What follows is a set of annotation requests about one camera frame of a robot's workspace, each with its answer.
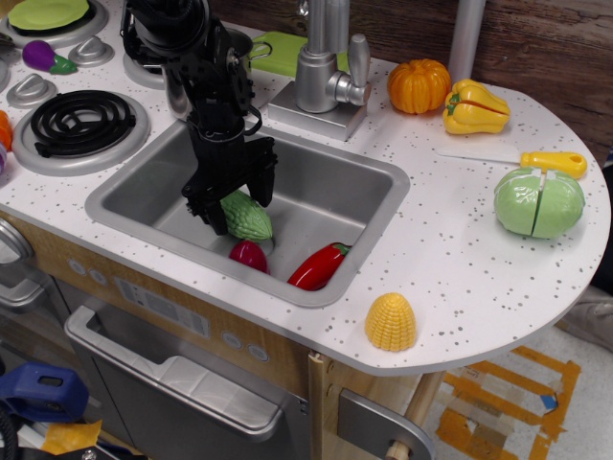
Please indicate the green toy cabbage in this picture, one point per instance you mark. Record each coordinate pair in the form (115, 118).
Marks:
(533, 203)

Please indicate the blue plastic device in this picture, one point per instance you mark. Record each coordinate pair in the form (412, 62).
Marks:
(44, 393)

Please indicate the grey stove knob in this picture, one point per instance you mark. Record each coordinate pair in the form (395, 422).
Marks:
(31, 92)
(92, 52)

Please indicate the orange toy pumpkin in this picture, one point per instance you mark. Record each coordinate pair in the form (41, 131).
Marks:
(418, 86)

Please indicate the grey stove knob upper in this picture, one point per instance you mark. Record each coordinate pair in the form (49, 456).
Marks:
(92, 52)

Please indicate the orange toy at left edge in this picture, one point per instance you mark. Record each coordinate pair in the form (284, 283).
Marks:
(5, 130)

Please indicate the green toy plate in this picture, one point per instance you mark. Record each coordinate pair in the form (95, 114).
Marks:
(43, 15)

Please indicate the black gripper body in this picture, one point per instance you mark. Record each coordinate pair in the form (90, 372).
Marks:
(222, 167)

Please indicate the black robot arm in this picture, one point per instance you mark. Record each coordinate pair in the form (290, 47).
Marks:
(209, 89)

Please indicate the grey vertical pole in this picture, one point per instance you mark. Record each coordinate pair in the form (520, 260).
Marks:
(466, 34)

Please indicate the yellow handled toy knife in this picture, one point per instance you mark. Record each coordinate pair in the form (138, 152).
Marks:
(572, 163)

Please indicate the dark red toy vegetable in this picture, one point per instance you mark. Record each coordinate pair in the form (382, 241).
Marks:
(250, 254)

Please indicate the red toy chili pepper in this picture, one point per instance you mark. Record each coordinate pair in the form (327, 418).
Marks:
(316, 271)

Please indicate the stainless steel pot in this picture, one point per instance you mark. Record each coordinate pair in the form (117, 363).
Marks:
(245, 52)

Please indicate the yellow toy corn piece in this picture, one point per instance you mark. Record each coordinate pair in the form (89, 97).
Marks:
(390, 324)

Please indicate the black coil front burner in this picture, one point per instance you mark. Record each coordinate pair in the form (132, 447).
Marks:
(80, 132)

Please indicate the purple toy eggplant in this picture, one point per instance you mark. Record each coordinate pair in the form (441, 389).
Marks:
(39, 54)

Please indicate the green bumpy toy squash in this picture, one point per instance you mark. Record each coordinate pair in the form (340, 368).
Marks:
(245, 218)

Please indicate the grey stove knob lower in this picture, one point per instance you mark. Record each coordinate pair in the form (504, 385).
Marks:
(31, 92)

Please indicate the grey toy sink basin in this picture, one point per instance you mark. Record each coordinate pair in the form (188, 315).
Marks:
(321, 195)

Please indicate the yellow toy bell pepper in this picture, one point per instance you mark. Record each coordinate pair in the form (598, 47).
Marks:
(471, 108)

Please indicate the grey dishwasher door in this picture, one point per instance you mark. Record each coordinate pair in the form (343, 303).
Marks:
(177, 401)

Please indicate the green cutting board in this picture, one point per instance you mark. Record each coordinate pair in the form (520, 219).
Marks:
(277, 53)

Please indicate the grey oven door handle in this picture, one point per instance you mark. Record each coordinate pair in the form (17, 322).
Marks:
(22, 286)

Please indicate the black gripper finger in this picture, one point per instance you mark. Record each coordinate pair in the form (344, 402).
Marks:
(211, 213)
(260, 184)

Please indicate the silver toy faucet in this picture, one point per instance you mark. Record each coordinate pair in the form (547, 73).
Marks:
(331, 89)

